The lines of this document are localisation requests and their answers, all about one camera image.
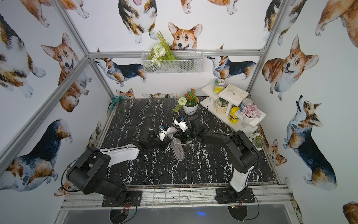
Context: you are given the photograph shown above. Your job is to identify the grey canvas sneaker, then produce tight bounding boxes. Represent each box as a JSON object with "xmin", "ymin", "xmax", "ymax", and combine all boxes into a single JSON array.
[{"xmin": 167, "ymin": 127, "xmax": 186, "ymax": 161}]

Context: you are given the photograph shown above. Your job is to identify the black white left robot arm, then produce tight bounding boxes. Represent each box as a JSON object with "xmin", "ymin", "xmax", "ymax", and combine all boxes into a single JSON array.
[{"xmin": 66, "ymin": 127, "xmax": 177, "ymax": 201}]

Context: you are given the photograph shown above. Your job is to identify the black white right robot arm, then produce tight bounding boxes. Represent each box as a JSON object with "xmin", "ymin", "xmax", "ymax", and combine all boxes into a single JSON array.
[{"xmin": 188, "ymin": 115, "xmax": 259, "ymax": 193}]

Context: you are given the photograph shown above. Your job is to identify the white potted red flowers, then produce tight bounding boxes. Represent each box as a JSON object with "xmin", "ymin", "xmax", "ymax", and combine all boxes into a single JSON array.
[{"xmin": 172, "ymin": 88, "xmax": 199, "ymax": 115}]

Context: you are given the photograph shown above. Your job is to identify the woven basket with plant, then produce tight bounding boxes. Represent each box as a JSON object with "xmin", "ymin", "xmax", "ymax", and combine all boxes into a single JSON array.
[{"xmin": 215, "ymin": 98, "xmax": 228, "ymax": 114}]

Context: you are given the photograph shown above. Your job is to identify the white tiered shelf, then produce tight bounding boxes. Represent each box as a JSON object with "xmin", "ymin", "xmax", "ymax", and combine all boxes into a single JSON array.
[{"xmin": 200, "ymin": 83, "xmax": 267, "ymax": 140}]

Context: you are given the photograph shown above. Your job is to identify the yellow container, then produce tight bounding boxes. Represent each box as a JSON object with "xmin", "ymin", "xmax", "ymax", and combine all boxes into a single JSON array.
[{"xmin": 228, "ymin": 106, "xmax": 240, "ymax": 123}]

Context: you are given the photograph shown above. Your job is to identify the green lidded jar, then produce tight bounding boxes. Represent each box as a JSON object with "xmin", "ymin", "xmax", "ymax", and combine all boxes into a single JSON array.
[{"xmin": 213, "ymin": 78, "xmax": 226, "ymax": 95}]

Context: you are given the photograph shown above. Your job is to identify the green cloth ribbon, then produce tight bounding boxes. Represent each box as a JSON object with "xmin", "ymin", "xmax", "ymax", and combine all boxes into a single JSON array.
[{"xmin": 108, "ymin": 95, "xmax": 127, "ymax": 113}]

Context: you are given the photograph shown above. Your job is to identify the pink flowers white pot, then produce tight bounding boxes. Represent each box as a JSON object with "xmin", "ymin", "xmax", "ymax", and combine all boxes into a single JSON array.
[{"xmin": 241, "ymin": 103, "xmax": 262, "ymax": 124}]

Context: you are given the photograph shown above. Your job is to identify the blue grey tin can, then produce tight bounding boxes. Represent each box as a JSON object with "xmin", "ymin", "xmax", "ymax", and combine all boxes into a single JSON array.
[{"xmin": 240, "ymin": 98, "xmax": 253, "ymax": 112}]

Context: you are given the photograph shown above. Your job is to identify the small white potted plant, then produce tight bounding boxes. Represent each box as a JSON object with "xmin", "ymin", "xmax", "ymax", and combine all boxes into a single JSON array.
[{"xmin": 249, "ymin": 133, "xmax": 264, "ymax": 151}]

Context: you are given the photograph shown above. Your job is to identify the green white artificial flowers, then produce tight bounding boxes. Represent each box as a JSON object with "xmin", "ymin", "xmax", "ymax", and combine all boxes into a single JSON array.
[{"xmin": 147, "ymin": 31, "xmax": 177, "ymax": 66}]

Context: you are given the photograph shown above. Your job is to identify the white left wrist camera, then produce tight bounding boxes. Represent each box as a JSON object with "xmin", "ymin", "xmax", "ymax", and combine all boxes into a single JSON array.
[{"xmin": 158, "ymin": 126, "xmax": 170, "ymax": 141}]

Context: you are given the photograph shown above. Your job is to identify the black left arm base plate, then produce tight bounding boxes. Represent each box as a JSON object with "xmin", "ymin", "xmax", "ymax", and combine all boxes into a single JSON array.
[{"xmin": 102, "ymin": 190, "xmax": 143, "ymax": 207}]

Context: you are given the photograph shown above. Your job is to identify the white wire wall basket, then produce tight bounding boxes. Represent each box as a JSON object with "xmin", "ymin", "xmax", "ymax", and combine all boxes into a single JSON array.
[{"xmin": 141, "ymin": 50, "xmax": 204, "ymax": 74}]

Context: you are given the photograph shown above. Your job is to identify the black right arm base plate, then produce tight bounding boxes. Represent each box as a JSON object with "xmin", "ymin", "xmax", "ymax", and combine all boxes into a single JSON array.
[{"xmin": 215, "ymin": 188, "xmax": 255, "ymax": 204}]

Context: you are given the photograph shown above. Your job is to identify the aluminium frame rail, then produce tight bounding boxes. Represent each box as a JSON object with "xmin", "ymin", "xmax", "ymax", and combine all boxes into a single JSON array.
[{"xmin": 60, "ymin": 185, "xmax": 293, "ymax": 211}]

